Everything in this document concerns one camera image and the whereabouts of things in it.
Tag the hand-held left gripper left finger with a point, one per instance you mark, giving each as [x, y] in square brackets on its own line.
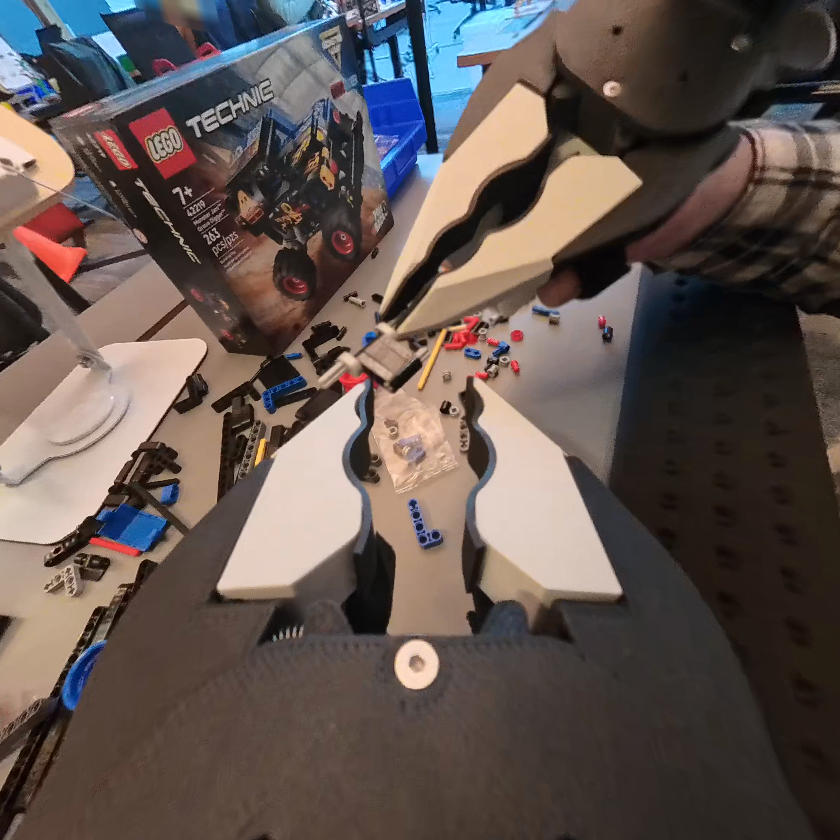
[295, 525]

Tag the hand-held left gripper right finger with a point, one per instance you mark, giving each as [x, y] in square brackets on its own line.
[544, 525]

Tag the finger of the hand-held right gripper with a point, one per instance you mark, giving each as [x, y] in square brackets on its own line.
[485, 151]
[544, 229]

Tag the person's right forearm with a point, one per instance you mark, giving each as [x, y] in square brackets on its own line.
[787, 216]

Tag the grey desk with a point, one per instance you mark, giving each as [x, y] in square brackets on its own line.
[558, 394]

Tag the person's right hand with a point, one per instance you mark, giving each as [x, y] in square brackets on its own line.
[689, 216]

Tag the blue storage bin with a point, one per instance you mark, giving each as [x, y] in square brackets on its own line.
[394, 118]

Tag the pile of black beams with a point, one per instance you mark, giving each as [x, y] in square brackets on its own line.
[233, 446]

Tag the red and black connector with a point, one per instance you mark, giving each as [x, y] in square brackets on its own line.
[602, 321]

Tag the wooden edged table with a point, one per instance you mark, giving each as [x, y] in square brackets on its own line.
[499, 33]

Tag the blue L-shaped beam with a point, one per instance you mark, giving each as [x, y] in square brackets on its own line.
[420, 518]

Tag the pile of small connector pins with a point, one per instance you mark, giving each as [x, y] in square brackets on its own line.
[459, 338]

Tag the clear bag of small parts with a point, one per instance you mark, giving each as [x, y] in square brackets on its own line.
[420, 459]

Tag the blue angled panel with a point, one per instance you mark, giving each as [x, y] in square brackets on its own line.
[134, 528]

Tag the long yellow axle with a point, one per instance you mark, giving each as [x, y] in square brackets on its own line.
[432, 361]

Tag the black perforated board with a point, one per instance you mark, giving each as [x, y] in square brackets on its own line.
[722, 459]

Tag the grey pin with black connector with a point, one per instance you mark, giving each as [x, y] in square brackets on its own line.
[354, 300]

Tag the grey angled connector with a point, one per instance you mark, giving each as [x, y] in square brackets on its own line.
[65, 581]

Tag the toy truck set box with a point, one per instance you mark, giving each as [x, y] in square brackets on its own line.
[229, 164]

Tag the blue wheel rim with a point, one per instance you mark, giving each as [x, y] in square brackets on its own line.
[82, 676]

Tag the orange traffic cone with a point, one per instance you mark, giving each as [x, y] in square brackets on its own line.
[52, 253]

